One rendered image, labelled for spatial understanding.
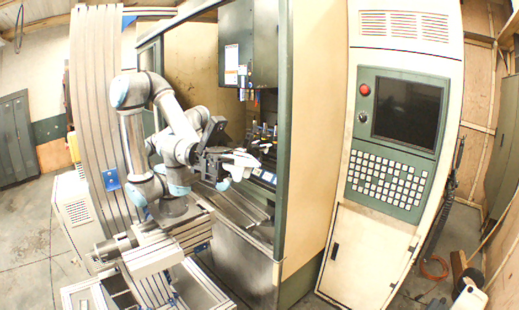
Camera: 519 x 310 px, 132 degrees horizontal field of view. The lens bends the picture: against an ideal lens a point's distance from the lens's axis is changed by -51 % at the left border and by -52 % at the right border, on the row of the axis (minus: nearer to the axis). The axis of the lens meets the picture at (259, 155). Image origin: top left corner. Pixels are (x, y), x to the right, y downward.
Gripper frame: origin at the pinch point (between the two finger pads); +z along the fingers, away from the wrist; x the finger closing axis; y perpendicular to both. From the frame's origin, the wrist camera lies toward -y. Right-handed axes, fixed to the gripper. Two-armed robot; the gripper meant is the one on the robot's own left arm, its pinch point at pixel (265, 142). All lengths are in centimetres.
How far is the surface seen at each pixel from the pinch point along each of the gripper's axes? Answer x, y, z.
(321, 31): 54, -65, -19
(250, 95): -42, -25, 24
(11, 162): -433, 53, -327
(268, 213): 11.4, 46.3, -9.3
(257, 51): -18, -61, 11
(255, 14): -18, -88, 9
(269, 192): 8.9, 31.9, -5.7
